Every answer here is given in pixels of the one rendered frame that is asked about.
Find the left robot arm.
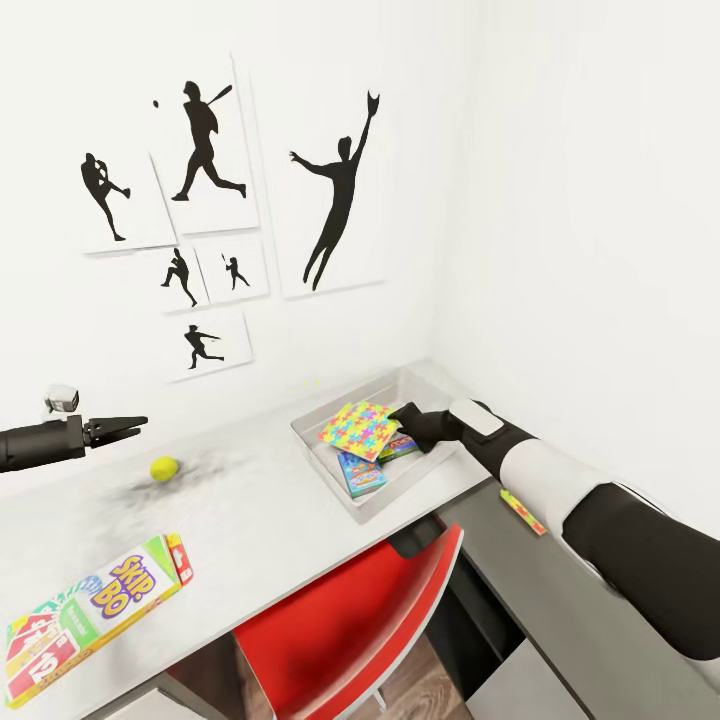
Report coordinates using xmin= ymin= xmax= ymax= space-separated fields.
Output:
xmin=0 ymin=384 xmax=148 ymax=474

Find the jigsaw puzzle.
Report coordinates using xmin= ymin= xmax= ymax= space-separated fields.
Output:
xmin=500 ymin=490 xmax=547 ymax=535
xmin=317 ymin=402 xmax=400 ymax=461

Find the board game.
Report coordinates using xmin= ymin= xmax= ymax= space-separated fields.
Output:
xmin=338 ymin=451 xmax=387 ymax=498
xmin=4 ymin=533 xmax=193 ymax=709
xmin=370 ymin=430 xmax=420 ymax=466

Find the tennis ball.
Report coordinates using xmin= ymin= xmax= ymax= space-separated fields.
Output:
xmin=150 ymin=456 xmax=178 ymax=481

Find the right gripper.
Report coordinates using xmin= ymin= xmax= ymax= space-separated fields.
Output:
xmin=387 ymin=402 xmax=439 ymax=453

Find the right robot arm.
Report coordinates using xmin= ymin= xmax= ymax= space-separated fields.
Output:
xmin=387 ymin=399 xmax=720 ymax=697

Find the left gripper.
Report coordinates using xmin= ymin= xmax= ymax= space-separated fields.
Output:
xmin=6 ymin=415 xmax=148 ymax=472

